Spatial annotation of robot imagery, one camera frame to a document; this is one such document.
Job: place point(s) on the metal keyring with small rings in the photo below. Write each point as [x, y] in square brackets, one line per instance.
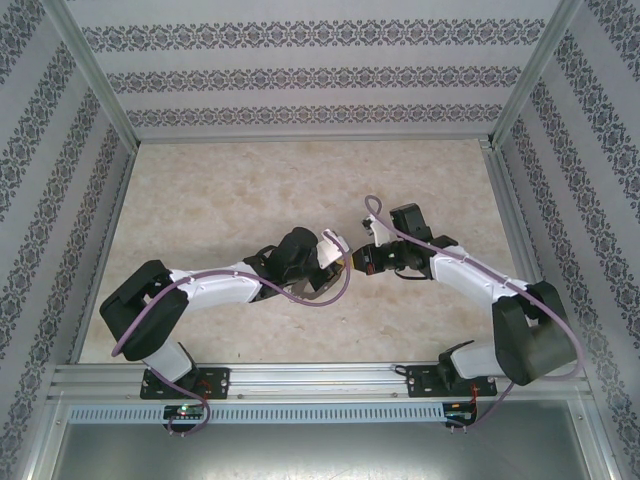
[300, 291]

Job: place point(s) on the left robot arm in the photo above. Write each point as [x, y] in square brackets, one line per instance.
[220, 287]

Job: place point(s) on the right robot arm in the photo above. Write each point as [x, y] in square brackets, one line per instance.
[470, 277]

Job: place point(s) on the grey metal sheet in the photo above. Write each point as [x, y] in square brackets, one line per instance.
[320, 455]

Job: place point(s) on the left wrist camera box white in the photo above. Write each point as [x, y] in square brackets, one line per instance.
[330, 250]

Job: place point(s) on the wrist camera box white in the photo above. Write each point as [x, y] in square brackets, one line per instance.
[380, 235]
[330, 250]

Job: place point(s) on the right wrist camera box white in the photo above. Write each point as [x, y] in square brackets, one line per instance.
[380, 235]

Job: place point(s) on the aluminium mounting rail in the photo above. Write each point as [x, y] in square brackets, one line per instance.
[320, 380]

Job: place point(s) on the aluminium frame crossbar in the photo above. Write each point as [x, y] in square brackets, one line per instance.
[315, 140]

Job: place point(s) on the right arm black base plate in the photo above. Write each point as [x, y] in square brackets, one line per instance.
[420, 382]

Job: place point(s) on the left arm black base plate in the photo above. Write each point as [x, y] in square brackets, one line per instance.
[220, 382]

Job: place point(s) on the aluminium frame post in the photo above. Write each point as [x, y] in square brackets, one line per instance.
[100, 85]
[535, 75]

